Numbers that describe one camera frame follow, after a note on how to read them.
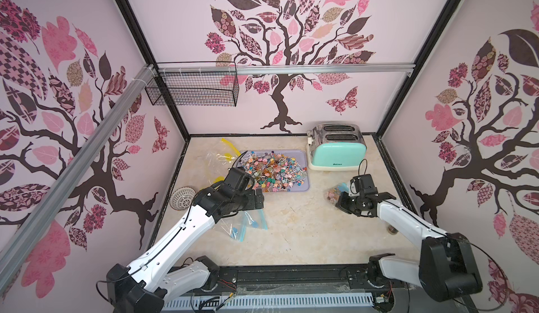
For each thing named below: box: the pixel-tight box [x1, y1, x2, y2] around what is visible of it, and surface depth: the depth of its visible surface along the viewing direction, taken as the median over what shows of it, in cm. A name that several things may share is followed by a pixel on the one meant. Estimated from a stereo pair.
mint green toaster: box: [306, 122, 368, 172], surface depth 100 cm
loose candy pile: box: [240, 151, 308, 193], surface depth 102 cm
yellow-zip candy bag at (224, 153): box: [205, 138, 242, 167], surface depth 109 cm
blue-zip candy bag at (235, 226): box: [218, 211, 247, 243], surface depth 84 cm
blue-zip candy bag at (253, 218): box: [237, 209, 269, 231], surface depth 87 cm
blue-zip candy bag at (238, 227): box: [230, 216, 248, 243], surface depth 85 cm
